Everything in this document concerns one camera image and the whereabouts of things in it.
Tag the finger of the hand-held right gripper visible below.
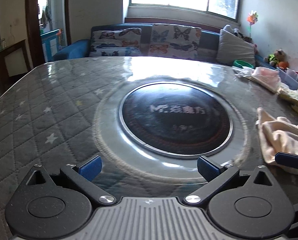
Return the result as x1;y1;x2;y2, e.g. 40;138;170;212
275;152;298;171

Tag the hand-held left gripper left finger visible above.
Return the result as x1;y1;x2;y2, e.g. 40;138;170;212
27;155;116;207

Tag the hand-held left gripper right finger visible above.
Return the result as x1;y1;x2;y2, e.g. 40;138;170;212
184;156;274;207

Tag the beige garment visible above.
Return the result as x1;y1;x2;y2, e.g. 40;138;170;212
256;107;298;175

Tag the yellow clothes pile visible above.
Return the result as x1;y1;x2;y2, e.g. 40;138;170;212
277;86;298;120

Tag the pink clothes pile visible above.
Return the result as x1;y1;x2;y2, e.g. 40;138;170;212
235;66;282;93

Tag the round black induction cooktop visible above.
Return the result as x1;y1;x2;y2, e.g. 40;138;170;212
118;82;233;155

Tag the grey quilted star table cover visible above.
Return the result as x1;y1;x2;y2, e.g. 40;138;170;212
0;56;298;240

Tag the plush toy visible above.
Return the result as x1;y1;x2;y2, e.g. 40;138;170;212
264;49;289;69

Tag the green plastic container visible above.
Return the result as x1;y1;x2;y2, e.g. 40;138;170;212
232;59;255;68

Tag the blue sofa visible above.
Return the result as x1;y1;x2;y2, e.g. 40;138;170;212
52;23;274;67

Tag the grey pillow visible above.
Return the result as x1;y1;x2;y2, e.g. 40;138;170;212
216;29;256;68

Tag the butterfly print cushion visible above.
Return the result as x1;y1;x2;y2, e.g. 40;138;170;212
149;24;202;60
89;28;142;57

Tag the blue cabinet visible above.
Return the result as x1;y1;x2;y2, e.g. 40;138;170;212
40;29;65;62

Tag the dark wooden console table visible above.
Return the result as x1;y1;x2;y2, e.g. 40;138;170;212
0;40;31;105

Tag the colourful pinwheel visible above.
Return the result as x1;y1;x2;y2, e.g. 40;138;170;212
247;10;260;38

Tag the hanging green cloth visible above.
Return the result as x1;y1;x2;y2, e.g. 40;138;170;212
40;5;52;26

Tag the dark wooden door frame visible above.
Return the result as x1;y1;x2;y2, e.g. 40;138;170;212
25;0;72;68

